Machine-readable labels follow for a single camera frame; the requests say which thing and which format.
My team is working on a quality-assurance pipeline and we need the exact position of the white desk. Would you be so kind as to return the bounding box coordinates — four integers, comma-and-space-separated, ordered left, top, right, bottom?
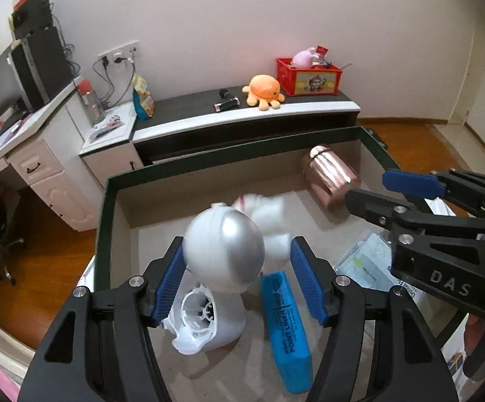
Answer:
0, 76, 103, 232

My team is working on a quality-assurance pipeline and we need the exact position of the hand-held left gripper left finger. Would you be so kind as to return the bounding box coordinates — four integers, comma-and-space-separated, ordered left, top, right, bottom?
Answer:
18, 236, 188, 402

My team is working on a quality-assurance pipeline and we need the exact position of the clear plastic packet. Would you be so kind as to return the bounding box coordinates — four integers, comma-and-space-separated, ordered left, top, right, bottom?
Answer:
334, 229, 427, 302

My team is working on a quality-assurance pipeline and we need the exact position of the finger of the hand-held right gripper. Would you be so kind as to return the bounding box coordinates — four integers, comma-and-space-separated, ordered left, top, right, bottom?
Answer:
382, 167, 485, 218
345, 188, 425, 231

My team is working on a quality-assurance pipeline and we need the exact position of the red cap water bottle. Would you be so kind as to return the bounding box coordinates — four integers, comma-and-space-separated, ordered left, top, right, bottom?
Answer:
77, 80, 106, 125

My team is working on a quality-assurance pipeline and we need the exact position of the white bedside cabinet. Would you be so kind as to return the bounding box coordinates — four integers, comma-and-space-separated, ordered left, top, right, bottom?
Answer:
79, 111, 144, 189

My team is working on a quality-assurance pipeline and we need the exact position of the printed booklet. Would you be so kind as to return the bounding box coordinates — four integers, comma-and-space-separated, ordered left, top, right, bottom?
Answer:
88, 114, 125, 141

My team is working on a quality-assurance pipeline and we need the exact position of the black power cable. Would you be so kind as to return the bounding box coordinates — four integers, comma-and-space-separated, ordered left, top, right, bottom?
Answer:
93, 56, 136, 107

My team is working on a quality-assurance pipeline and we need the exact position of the black speaker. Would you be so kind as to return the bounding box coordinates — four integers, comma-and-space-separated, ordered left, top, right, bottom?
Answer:
10, 0, 54, 40

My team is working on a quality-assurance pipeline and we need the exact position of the orange octopus plush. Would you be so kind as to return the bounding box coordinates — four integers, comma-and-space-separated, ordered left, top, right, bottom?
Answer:
242, 74, 286, 112

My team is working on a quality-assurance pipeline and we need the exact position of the pink plush toy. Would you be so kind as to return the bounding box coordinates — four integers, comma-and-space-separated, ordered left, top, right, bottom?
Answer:
291, 48, 322, 68

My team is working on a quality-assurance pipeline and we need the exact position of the low black top bench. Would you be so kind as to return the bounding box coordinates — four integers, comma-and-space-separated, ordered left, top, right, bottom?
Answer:
132, 86, 360, 166

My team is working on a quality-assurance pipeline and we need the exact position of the black cylindrical device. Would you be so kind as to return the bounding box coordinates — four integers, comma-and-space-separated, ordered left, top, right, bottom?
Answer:
214, 97, 240, 112

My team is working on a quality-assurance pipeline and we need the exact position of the red plastic crate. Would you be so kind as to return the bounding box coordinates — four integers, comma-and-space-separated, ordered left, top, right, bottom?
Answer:
276, 56, 341, 97

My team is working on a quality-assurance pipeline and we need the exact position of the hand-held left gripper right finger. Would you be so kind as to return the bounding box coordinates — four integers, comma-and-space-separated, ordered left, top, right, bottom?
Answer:
289, 237, 461, 402

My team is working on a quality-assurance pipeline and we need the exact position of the snack bag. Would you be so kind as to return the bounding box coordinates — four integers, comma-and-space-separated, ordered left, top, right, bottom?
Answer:
132, 74, 156, 120

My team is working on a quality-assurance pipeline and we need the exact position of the rose gold jar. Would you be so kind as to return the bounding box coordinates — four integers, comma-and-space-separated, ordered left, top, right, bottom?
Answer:
302, 145, 362, 214

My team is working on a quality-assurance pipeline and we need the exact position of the pink storage box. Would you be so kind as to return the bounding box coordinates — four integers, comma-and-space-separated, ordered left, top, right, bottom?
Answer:
95, 125, 436, 402

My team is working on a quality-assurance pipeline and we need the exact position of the white plastic toy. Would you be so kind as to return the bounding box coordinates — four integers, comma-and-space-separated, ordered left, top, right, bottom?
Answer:
163, 282, 247, 354

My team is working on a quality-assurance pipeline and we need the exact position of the blue highlighter pen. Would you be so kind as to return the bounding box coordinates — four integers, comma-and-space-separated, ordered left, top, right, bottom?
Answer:
260, 271, 313, 394

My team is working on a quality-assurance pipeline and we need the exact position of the white wall outlet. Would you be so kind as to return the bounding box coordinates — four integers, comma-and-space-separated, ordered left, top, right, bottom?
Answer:
97, 41, 140, 64

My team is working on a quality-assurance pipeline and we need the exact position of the black computer tower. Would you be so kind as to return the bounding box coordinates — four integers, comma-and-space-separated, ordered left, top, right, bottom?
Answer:
10, 25, 75, 110

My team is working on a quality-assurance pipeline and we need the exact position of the white astronaut figurine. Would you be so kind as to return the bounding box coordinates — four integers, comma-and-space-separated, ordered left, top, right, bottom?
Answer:
184, 194, 293, 294

